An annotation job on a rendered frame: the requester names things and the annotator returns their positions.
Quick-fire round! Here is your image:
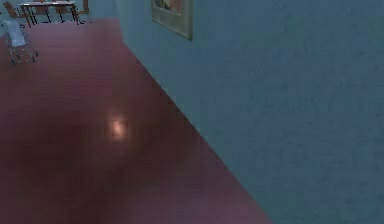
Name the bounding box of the pale blue chair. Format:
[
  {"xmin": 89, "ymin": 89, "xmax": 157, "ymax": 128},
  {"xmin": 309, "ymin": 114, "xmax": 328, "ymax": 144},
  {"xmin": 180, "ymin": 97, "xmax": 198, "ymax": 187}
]
[{"xmin": 2, "ymin": 19, "xmax": 39, "ymax": 66}]

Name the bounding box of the brown wooden table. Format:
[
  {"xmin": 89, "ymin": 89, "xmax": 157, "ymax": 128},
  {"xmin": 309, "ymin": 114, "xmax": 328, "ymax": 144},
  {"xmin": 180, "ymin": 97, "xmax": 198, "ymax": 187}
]
[{"xmin": 18, "ymin": 0, "xmax": 82, "ymax": 28}]

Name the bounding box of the framed wall picture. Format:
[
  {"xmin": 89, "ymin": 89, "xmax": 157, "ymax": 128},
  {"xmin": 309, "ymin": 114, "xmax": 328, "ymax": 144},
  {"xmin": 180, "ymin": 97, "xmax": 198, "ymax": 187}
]
[{"xmin": 150, "ymin": 0, "xmax": 194, "ymax": 41}]

